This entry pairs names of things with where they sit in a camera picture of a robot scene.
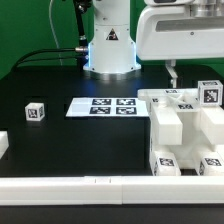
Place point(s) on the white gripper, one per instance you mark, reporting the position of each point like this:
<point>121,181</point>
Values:
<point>180,29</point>

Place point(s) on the white chair back assembly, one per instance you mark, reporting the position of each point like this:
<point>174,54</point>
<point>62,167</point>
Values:
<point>179,117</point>

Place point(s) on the white tagged cube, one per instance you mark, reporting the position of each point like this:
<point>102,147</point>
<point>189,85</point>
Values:
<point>210,92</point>

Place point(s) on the white chair seat frame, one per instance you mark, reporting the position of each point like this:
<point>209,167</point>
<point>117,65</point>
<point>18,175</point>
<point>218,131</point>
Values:
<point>186,155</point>

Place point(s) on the small white tagged block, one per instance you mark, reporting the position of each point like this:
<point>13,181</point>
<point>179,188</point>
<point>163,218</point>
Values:
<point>35,111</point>

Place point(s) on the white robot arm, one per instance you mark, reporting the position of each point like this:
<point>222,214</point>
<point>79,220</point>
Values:
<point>174,30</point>

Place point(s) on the white sheet with tags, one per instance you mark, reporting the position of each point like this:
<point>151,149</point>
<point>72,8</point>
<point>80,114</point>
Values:
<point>107,107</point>

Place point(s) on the white part at left edge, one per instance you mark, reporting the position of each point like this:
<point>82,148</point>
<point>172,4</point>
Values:
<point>4,144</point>

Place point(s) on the white front barrier rail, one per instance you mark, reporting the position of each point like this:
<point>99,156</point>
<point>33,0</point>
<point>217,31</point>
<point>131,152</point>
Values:
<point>119,190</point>

